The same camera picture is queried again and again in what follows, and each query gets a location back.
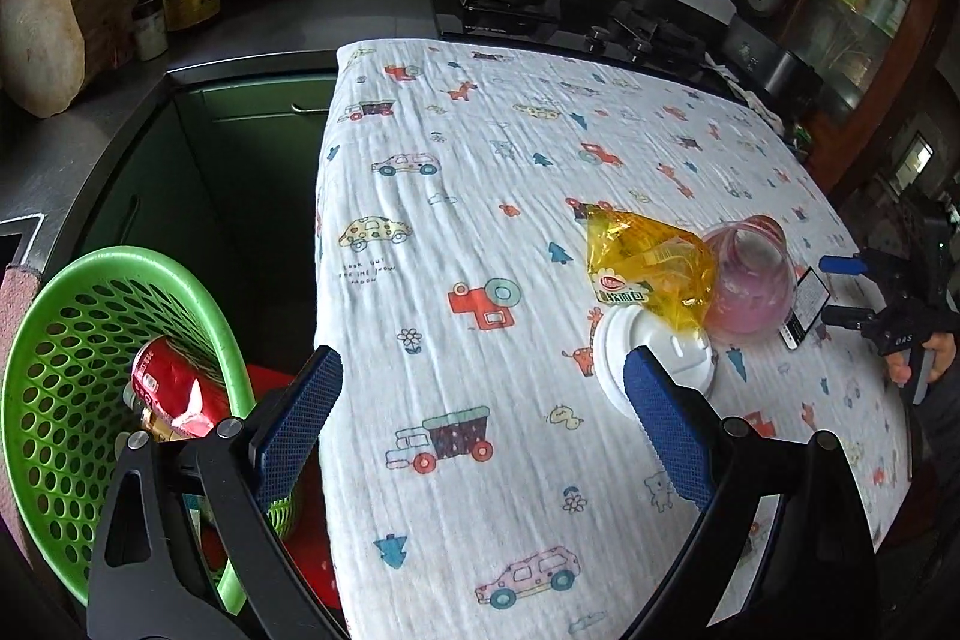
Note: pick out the white plastic cup lid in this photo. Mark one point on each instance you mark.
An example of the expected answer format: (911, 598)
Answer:
(619, 347)

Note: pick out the round wooden chopping block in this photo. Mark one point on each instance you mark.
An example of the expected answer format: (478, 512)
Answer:
(45, 40)

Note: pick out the clear plastic cup pink residue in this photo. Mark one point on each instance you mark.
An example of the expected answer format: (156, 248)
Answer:
(750, 287)

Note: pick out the yellow snack wrapper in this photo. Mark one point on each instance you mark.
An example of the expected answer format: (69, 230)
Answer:
(652, 265)

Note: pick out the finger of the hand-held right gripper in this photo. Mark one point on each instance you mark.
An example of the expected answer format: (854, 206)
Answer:
(844, 265)
(851, 317)

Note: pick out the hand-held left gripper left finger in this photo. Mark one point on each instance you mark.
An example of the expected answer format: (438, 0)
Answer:
(300, 430)

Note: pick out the red plastic stool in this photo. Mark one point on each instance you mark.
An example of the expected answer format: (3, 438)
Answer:
(300, 557)

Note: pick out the printed white tablecloth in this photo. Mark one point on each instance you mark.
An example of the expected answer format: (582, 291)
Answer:
(510, 197)

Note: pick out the kitchen sink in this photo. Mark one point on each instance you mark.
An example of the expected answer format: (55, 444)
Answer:
(15, 242)

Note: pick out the green perforated plastic basket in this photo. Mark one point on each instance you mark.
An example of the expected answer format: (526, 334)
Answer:
(67, 310)

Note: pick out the white rag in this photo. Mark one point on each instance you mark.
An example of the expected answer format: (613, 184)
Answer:
(757, 104)

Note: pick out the black countertop appliance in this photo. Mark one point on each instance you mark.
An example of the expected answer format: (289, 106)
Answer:
(772, 63)

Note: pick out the red soda can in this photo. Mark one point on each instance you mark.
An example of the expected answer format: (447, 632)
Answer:
(176, 385)

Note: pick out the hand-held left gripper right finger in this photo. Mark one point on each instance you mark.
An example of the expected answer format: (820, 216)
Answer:
(667, 430)

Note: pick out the black gas stove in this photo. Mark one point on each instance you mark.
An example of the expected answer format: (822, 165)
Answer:
(525, 10)

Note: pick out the green cabinet door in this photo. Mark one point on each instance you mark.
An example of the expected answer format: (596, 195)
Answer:
(247, 160)

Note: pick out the person's right hand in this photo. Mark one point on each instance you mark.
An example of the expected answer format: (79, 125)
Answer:
(941, 355)

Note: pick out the pink cloth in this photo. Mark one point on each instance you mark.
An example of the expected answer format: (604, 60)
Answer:
(13, 347)

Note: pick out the wooden glass door cabinet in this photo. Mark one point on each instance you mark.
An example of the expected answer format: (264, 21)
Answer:
(862, 10)

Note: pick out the black cigarette box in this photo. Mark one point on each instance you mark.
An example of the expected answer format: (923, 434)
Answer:
(806, 306)

